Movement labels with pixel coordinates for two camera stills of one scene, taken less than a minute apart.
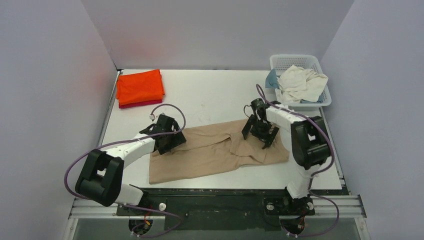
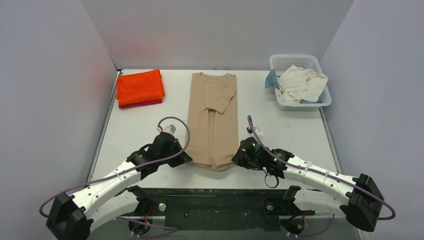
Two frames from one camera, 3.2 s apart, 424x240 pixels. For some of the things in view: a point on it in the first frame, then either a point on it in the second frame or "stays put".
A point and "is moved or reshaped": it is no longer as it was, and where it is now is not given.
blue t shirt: (271, 81) stays put
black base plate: (222, 209) stays put
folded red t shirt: (139, 104) stays put
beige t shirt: (221, 150) is moved or reshaped
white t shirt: (296, 84) stays put
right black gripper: (260, 131) → (239, 156)
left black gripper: (173, 141) → (180, 155)
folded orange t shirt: (139, 87) stays put
